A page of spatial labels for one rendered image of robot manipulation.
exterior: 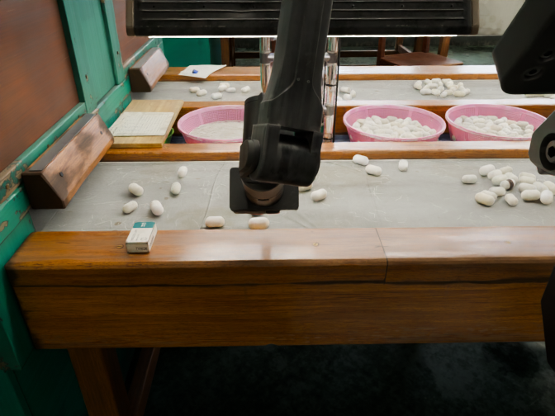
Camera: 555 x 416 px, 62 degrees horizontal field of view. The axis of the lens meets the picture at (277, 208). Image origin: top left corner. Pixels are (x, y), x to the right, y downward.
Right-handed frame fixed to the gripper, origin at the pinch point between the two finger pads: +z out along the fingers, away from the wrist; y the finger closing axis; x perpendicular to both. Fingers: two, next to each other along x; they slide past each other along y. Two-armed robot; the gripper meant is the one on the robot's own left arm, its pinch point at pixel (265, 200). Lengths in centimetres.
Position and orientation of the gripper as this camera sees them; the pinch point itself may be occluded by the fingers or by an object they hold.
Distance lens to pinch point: 77.0
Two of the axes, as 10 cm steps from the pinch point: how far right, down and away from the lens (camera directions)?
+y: -10.0, 0.1, -0.1
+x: 0.2, 9.8, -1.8
